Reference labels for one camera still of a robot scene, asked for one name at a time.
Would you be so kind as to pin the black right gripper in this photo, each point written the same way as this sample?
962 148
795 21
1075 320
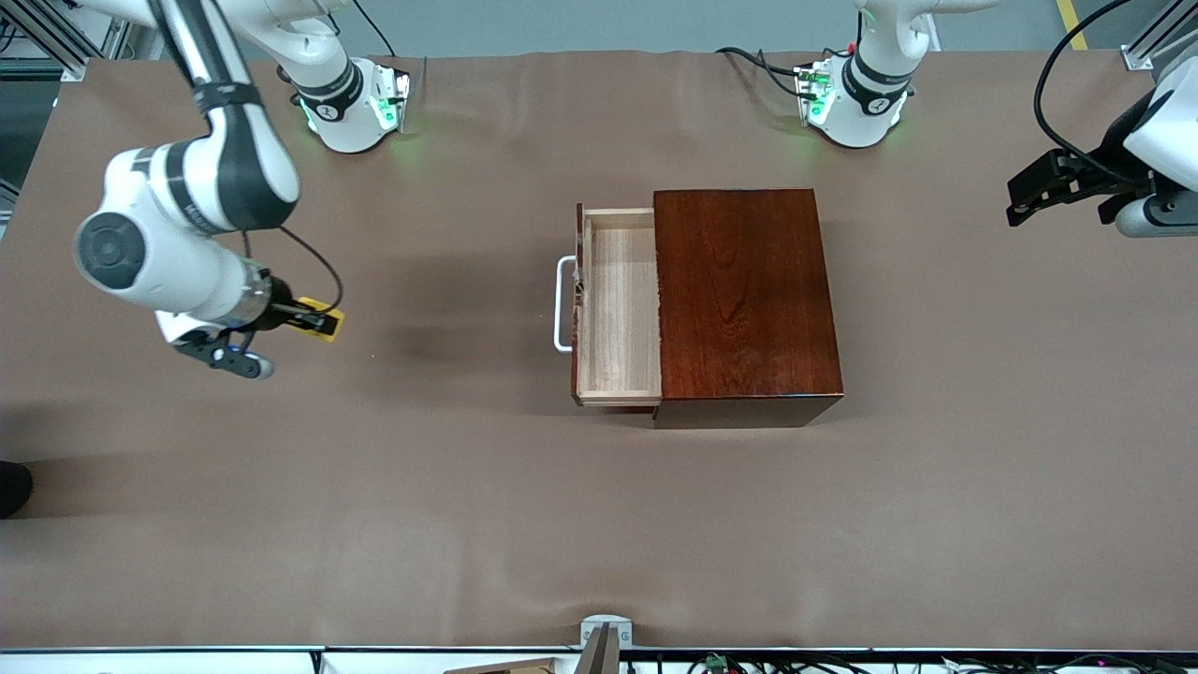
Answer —
279 314

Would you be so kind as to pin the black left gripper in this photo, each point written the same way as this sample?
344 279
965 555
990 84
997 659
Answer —
1105 156

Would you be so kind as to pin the yellow block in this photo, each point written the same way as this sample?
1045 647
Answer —
321 304

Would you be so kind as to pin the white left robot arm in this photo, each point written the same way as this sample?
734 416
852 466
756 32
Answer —
870 103

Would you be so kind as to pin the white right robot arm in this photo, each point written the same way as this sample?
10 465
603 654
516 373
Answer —
178 271

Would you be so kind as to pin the yellow floor tape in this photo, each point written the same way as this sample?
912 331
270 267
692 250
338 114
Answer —
1073 28

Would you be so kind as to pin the brown table cover sheet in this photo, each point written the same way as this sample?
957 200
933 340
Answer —
468 515

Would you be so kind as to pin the black rounded object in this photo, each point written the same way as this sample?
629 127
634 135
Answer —
11 489

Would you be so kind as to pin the dark red wooden cabinet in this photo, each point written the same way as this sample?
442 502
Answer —
749 309

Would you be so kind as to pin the aluminium frame profile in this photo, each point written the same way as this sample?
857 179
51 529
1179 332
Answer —
1144 54

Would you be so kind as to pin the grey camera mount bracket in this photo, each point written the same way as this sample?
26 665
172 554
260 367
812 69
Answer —
606 637

